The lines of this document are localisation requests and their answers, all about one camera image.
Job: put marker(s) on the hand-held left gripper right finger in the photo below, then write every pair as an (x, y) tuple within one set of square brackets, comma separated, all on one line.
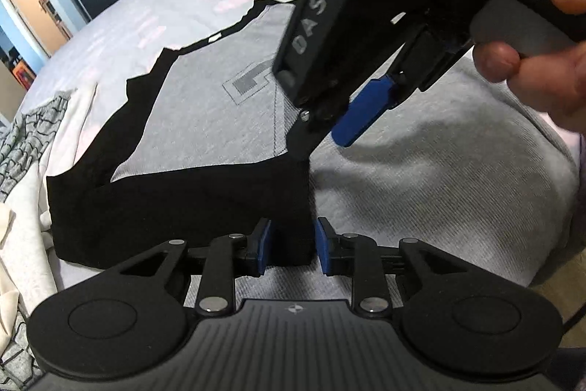
[(322, 246)]

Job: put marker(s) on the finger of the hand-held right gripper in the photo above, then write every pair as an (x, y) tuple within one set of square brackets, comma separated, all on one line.
[(304, 139), (361, 111)]

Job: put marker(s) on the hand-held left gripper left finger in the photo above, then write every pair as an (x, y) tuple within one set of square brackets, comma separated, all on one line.
[(264, 246)]

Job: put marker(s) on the grey and black shirt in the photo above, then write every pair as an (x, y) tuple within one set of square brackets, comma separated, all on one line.
[(192, 120)]

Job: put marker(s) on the grey knit sweater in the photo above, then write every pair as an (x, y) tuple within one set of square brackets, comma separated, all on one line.
[(435, 198)]

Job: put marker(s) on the person's right hand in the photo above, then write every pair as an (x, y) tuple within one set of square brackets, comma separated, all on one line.
[(549, 88)]

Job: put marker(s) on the grey pink-dotted bed sheet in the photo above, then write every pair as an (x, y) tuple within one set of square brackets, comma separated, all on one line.
[(160, 6)]

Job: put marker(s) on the cream garment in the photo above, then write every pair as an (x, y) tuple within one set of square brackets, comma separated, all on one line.
[(27, 212)]

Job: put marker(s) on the grey plaid garment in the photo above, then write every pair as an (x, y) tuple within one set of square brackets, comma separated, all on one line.
[(27, 134)]

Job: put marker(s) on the orange stool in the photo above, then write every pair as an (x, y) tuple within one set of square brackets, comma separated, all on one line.
[(23, 75)]

